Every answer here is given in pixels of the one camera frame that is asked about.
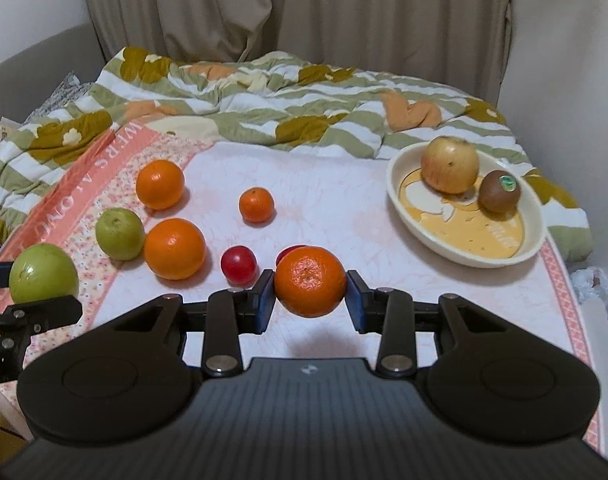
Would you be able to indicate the brown kiwi with sticker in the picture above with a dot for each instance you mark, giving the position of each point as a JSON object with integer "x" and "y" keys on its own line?
{"x": 499, "y": 191}

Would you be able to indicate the large green apple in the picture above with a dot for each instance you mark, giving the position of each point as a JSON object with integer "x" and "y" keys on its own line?
{"x": 44, "y": 277}

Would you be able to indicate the large mandarin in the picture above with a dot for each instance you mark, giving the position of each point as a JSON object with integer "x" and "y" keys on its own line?
{"x": 310, "y": 281}

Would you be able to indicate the beige curtain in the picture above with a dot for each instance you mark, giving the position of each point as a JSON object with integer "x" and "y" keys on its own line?
{"x": 294, "y": 10}

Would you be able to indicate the small green apple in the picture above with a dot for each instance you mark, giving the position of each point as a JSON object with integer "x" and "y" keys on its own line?
{"x": 119, "y": 234}

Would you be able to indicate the small beige packet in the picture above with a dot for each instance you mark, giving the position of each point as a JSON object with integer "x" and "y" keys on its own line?
{"x": 5, "y": 130}

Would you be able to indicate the white plastic bag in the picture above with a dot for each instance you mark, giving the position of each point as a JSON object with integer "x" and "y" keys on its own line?
{"x": 589, "y": 282}

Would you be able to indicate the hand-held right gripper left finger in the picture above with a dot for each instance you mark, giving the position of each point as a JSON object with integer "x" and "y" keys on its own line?
{"x": 265, "y": 302}

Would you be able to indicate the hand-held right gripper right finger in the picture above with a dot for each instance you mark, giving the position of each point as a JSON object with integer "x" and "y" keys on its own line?
{"x": 356, "y": 302}

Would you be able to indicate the dotted grey cloth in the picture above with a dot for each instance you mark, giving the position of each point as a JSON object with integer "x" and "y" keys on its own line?
{"x": 66, "y": 92}

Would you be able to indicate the yellow red apple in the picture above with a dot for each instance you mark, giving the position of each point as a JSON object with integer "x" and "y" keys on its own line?
{"x": 450, "y": 165}

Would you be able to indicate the striped floral blanket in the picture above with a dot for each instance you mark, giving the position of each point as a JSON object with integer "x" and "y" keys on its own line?
{"x": 294, "y": 105}

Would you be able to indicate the red cherry tomato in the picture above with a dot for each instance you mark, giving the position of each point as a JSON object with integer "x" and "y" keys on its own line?
{"x": 288, "y": 251}
{"x": 239, "y": 265}

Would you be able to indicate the cream and yellow bowl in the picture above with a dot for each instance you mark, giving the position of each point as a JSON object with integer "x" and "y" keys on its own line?
{"x": 489, "y": 240}

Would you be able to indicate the grey padded headboard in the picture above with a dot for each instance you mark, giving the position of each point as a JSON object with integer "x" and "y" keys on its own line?
{"x": 29, "y": 60}

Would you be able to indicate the orange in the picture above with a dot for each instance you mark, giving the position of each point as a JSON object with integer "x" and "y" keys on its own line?
{"x": 160, "y": 184}
{"x": 174, "y": 249}

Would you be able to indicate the small mandarin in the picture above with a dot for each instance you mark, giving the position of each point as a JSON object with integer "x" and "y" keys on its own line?
{"x": 256, "y": 205}

